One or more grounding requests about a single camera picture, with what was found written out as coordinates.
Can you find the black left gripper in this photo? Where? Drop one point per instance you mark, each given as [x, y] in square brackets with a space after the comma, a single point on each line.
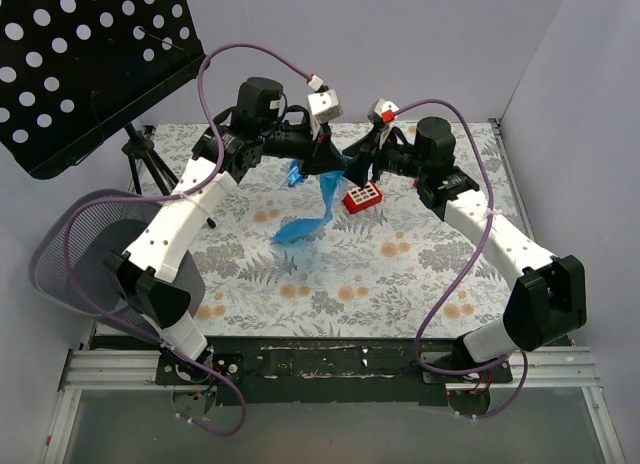
[310, 154]

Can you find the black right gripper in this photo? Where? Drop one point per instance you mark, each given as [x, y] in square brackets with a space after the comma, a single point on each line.
[374, 152]

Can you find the blue plastic trash bag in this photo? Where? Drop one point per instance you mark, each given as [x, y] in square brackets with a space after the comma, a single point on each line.
[308, 206]

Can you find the small blue bag piece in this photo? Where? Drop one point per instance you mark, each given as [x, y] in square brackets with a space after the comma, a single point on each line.
[294, 175]

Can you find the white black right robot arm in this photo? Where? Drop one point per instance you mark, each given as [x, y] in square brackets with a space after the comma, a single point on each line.
[548, 293]

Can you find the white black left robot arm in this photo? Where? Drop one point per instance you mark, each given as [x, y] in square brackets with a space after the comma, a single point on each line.
[254, 127]

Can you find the grey mesh trash bin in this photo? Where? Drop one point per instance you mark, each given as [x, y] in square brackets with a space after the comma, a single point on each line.
[69, 265]

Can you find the red white toy brick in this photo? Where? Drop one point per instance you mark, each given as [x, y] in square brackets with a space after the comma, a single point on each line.
[358, 199]

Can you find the black perforated music stand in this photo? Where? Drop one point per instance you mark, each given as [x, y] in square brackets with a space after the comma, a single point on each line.
[75, 72]

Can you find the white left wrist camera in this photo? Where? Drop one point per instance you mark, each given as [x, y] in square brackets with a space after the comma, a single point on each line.
[323, 104]

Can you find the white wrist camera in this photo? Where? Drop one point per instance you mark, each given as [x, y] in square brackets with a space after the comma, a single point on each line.
[323, 104]
[382, 115]

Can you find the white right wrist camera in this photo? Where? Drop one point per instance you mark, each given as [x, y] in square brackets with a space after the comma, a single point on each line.
[382, 115]

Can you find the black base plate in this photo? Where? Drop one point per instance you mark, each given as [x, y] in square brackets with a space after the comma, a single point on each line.
[312, 371]

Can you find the aluminium frame rail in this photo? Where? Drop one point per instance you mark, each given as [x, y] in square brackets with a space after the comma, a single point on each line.
[102, 370]

